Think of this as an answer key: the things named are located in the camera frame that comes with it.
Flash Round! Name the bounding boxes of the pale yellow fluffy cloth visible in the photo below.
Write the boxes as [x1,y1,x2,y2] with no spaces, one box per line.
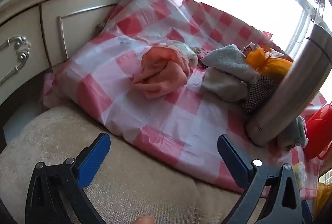
[293,162,308,190]

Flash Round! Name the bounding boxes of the red white checked tablecloth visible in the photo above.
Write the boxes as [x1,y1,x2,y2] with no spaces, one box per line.
[43,0,332,201]

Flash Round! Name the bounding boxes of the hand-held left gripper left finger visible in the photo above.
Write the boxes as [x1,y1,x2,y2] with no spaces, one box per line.
[24,133,111,224]

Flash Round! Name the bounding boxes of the person's left hand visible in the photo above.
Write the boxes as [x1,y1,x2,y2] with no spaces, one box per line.
[136,215,155,224]

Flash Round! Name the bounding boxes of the white patterned cloth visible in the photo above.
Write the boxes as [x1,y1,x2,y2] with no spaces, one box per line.
[166,41,200,67]

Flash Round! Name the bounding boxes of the grey plush toy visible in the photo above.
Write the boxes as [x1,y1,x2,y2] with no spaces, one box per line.
[276,115,308,150]

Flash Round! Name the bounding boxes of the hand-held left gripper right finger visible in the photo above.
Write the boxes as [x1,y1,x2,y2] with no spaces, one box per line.
[217,134,306,224]

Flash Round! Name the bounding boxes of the beige upholstered seat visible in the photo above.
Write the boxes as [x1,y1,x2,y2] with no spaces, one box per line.
[0,103,265,224]

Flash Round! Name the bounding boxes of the cream wooden dresser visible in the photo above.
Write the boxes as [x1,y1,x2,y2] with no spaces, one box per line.
[0,0,154,105]

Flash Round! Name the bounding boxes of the black white checked cloth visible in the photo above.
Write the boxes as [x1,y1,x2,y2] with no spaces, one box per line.
[242,75,277,113]

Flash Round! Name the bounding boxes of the ornate silver drawer handle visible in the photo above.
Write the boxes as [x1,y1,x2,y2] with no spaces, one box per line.
[0,35,32,87]

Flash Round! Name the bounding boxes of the stainless steel thermos flask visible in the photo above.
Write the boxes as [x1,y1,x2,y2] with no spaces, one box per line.
[245,23,332,147]

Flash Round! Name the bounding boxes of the grey towel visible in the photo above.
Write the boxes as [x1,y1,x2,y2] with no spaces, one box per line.
[201,44,260,84]

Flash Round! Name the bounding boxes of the orange yellow cloth bundle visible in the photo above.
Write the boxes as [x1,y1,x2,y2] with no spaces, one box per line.
[245,45,294,85]

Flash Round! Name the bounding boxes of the cream cloth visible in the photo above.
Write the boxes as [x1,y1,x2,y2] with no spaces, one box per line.
[202,68,251,103]

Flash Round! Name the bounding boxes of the pink towel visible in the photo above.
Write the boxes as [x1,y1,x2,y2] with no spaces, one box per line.
[132,46,191,100]

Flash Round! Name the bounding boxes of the red plastic jug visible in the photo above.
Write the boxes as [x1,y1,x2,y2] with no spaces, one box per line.
[303,103,332,161]

